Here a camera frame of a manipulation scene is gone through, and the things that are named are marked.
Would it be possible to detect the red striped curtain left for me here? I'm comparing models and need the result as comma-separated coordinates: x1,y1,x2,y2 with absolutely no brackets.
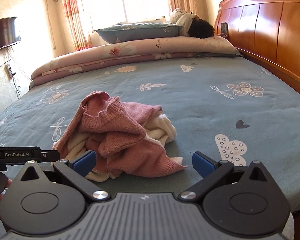
62,0,92,51

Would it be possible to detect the person lying on bed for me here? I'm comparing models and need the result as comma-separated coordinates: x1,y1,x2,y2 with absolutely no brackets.
167,8,215,38

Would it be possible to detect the pink floral folded quilt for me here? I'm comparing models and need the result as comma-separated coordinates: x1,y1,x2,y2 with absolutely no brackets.
29,36,240,89

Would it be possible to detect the blue pillow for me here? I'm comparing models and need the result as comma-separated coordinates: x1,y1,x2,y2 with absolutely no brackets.
94,23,182,44

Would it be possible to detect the blue floral bed sheet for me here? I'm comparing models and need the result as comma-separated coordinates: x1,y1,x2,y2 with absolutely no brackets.
0,57,300,211

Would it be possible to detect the wall mounted black television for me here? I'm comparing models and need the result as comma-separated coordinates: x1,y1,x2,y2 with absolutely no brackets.
0,17,21,50

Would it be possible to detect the white power strip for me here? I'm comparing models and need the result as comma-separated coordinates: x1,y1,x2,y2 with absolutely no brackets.
6,63,16,79

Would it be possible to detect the orange wooden headboard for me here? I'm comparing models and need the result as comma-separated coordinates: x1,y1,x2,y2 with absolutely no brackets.
215,0,300,94

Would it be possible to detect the pink and white knit sweater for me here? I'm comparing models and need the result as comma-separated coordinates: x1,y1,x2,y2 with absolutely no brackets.
53,91,185,182

